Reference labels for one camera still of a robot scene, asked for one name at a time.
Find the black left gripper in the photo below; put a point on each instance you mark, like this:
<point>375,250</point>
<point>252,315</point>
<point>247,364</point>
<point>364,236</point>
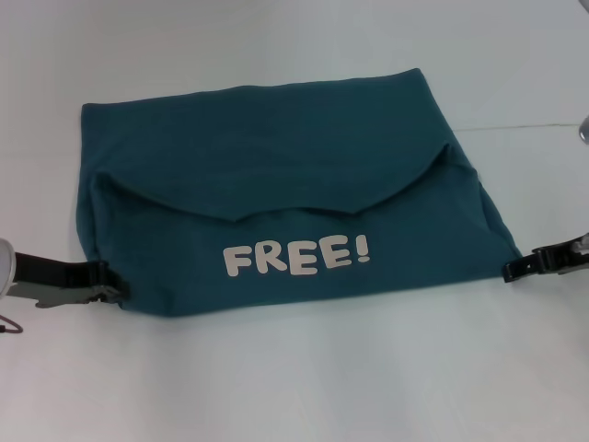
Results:
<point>50,272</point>

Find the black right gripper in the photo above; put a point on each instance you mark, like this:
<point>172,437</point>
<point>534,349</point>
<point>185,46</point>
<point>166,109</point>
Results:
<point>566,258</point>

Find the teal blue shirt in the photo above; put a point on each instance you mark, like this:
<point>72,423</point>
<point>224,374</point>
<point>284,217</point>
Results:
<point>294,193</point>

